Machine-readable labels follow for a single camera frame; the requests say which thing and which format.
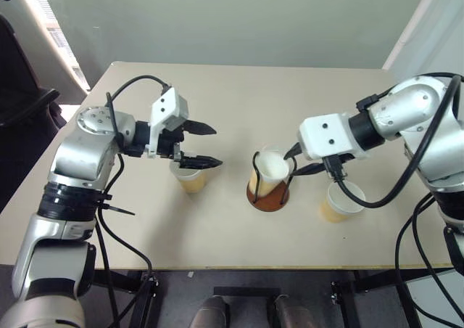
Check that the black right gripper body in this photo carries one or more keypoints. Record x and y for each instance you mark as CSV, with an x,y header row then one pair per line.
x,y
320,160

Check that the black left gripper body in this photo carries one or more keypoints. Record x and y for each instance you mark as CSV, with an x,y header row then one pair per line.
x,y
169,143

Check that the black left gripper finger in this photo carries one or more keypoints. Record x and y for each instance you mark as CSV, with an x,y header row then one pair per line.
x,y
199,162
199,128

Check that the tan paper cup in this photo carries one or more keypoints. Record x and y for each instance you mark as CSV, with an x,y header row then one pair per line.
x,y
272,168
192,184
344,201

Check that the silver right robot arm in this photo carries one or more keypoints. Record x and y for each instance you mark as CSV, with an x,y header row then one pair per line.
x,y
417,103

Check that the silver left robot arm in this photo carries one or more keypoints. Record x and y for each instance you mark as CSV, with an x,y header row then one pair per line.
x,y
79,154

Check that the black zip tie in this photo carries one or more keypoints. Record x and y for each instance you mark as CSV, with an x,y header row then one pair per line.
x,y
119,210

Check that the dark rounded shape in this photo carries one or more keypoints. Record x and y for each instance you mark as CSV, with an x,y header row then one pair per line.
x,y
210,313

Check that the black chair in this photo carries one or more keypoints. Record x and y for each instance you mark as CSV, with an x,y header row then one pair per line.
x,y
21,106

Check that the window with blinds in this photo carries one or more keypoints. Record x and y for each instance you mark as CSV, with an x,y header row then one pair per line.
x,y
54,34

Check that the white floor panel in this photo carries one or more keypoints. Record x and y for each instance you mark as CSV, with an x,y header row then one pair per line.
x,y
431,291

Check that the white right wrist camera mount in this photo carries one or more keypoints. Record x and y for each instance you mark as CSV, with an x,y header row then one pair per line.
x,y
326,135

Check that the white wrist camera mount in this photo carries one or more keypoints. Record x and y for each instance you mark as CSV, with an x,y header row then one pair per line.
x,y
165,105
326,135

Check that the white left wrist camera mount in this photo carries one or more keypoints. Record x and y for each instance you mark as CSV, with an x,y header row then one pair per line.
x,y
165,105

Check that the black table frame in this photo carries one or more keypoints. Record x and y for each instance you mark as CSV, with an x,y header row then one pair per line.
x,y
145,299

